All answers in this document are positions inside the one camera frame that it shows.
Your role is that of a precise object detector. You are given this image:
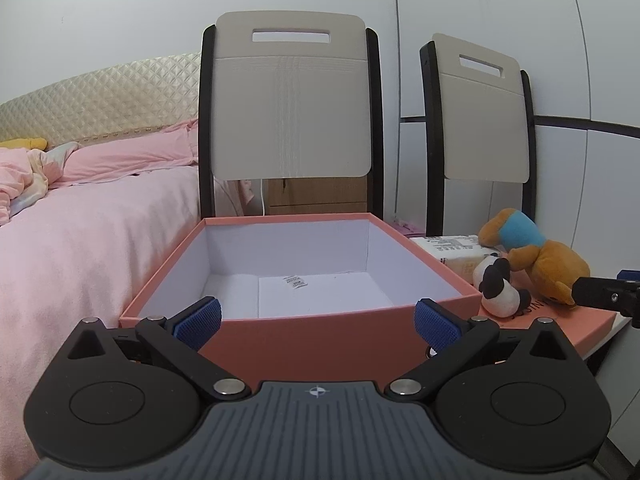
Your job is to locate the pink box lid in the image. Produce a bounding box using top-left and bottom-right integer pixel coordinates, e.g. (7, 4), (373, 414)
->
(477, 260), (619, 349)

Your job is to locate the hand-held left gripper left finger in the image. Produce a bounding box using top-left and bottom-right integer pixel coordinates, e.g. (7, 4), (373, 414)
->
(67, 296), (251, 402)

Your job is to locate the beige chair with black frame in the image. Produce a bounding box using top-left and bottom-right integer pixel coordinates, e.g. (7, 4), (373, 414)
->
(197, 10), (386, 222)
(419, 32), (539, 239)

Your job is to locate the pink bed duvet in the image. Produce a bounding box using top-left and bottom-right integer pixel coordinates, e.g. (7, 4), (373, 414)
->
(0, 162), (207, 403)

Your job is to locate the orange plush dog toy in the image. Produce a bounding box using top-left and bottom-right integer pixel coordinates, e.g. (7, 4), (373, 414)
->
(478, 208), (591, 307)

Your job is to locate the pink cardboard box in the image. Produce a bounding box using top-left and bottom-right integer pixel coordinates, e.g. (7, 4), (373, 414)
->
(119, 212), (482, 395)

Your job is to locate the panda plush toy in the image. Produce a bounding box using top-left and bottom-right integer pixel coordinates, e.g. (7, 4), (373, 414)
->
(472, 254), (532, 317)

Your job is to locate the cream quilted bed headboard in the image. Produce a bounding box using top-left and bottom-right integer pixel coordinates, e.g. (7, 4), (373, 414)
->
(0, 51), (204, 149)

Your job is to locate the pastel crumpled blanket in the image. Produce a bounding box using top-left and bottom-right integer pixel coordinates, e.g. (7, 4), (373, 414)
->
(0, 142), (81, 227)

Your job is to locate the pink pillow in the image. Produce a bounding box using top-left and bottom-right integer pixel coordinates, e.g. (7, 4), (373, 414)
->
(47, 117), (201, 189)

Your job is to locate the small pink patterned object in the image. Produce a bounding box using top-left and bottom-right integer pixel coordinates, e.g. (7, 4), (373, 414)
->
(391, 217), (427, 239)

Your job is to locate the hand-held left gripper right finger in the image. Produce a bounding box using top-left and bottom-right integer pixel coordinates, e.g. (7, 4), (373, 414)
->
(385, 298), (574, 402)

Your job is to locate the wooden nightstand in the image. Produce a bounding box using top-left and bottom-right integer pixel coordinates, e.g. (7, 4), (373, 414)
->
(266, 176), (369, 217)

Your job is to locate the white printed carton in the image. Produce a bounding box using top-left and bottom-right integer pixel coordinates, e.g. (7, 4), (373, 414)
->
(410, 234), (509, 284)

